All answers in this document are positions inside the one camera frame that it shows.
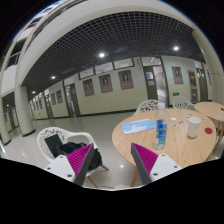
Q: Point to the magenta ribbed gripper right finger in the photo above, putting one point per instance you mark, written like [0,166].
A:
[144,160]

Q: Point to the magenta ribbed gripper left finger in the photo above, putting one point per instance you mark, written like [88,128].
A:
[80,165]

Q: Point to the clear plastic water bottle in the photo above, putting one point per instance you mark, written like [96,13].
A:
[161,125]

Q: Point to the black bag on chair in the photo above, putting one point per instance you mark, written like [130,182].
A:
[77,150]

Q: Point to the black laptop on chair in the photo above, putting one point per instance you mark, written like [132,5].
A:
[53,142]

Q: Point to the blue and white booklet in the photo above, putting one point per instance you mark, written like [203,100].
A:
[137,126]

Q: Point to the white perforated plastic chair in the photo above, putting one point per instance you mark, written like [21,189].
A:
[64,135]

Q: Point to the round wooden table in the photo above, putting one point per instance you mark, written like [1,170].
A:
[183,150]
[214,111]

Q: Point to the white chair behind table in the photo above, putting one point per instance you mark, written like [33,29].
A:
[181,102]
[147,105]

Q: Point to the white paper cup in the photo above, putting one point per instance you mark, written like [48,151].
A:
[193,126]

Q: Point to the small white paper scraps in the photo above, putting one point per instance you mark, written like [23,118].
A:
[180,119]

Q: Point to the dark wooden door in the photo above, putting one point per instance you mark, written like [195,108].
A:
[155,83]
[72,100]

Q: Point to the red bottle cap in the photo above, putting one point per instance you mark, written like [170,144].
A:
[208,130]

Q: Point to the white round pillar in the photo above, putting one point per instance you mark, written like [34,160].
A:
[23,113]

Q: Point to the framed portrait on wall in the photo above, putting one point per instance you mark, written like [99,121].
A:
[177,74]
[126,81]
[105,83]
[88,87]

